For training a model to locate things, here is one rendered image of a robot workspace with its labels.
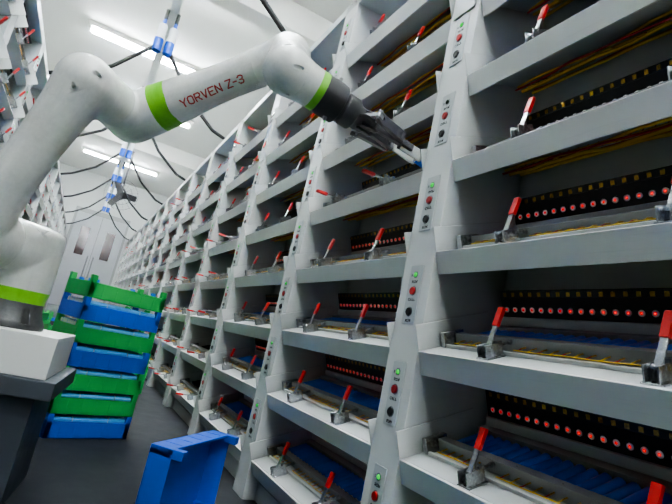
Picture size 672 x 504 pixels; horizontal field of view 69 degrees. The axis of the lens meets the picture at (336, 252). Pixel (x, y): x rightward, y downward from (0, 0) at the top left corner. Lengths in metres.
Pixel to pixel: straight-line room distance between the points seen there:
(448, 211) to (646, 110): 0.40
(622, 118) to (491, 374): 0.42
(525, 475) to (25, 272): 1.13
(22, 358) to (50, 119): 0.52
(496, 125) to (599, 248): 0.49
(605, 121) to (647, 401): 0.40
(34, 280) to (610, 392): 1.19
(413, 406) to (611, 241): 0.46
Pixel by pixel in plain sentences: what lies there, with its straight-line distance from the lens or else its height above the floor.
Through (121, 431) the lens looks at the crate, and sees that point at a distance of 2.10.
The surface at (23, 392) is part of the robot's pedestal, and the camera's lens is 1.26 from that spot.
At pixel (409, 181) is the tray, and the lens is 1.17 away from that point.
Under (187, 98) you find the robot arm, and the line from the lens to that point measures 1.28.
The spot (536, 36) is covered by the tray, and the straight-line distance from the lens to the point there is 1.04.
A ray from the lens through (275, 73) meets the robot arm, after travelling 1.11.
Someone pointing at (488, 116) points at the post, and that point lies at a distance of 1.16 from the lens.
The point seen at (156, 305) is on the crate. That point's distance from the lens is 2.05.
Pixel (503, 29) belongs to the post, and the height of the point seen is 1.26.
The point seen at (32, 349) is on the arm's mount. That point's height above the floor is 0.34.
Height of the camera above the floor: 0.47
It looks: 12 degrees up
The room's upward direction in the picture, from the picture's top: 12 degrees clockwise
